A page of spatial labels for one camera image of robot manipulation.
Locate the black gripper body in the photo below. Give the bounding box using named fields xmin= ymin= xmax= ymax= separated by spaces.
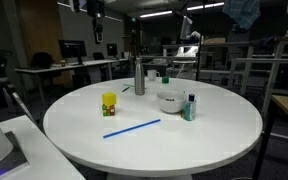
xmin=86 ymin=0 xmax=107 ymax=19

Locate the yellow block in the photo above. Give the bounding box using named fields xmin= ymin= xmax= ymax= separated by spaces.
xmin=101 ymin=92 xmax=117 ymax=107

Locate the small black computer monitor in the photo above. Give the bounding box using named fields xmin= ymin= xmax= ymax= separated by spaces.
xmin=105 ymin=42 xmax=119 ymax=57

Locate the large black computer monitor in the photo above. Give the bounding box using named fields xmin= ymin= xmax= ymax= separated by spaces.
xmin=58 ymin=39 xmax=87 ymax=66

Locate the long white office desk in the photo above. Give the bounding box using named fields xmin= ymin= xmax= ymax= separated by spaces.
xmin=14 ymin=57 xmax=132 ymax=102

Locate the ceiling light strip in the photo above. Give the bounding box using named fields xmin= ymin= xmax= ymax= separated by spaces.
xmin=139 ymin=10 xmax=174 ymax=19
xmin=186 ymin=1 xmax=225 ymax=11

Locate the stainless steel bottle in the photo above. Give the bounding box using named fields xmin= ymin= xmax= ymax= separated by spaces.
xmin=134 ymin=56 xmax=146 ymax=97

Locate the white mug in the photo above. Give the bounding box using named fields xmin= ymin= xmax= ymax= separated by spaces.
xmin=146 ymin=69 xmax=161 ymax=82

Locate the white lab machine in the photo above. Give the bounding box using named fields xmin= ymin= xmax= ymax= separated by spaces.
xmin=175 ymin=14 xmax=202 ymax=58

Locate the white bowl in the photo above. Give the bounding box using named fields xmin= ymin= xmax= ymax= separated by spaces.
xmin=155 ymin=91 xmax=188 ymax=115

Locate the black vertical pole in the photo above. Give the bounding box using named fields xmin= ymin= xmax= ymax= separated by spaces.
xmin=195 ymin=34 xmax=205 ymax=82

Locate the blue straw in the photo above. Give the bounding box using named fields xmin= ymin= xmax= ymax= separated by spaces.
xmin=102 ymin=118 xmax=162 ymax=139

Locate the teal hand sanitizer bottle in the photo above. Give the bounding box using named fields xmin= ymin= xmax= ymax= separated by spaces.
xmin=182 ymin=93 xmax=198 ymax=122

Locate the blue hanging cloth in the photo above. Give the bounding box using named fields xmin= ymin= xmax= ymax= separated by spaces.
xmin=222 ymin=0 xmax=262 ymax=31

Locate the black camera tripod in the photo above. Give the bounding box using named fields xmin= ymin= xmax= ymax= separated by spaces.
xmin=0 ymin=49 xmax=37 ymax=125

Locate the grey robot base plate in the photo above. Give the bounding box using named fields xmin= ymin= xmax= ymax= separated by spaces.
xmin=0 ymin=130 xmax=30 ymax=178

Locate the grey metal frame table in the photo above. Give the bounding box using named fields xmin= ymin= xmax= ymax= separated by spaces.
xmin=228 ymin=34 xmax=288 ymax=98

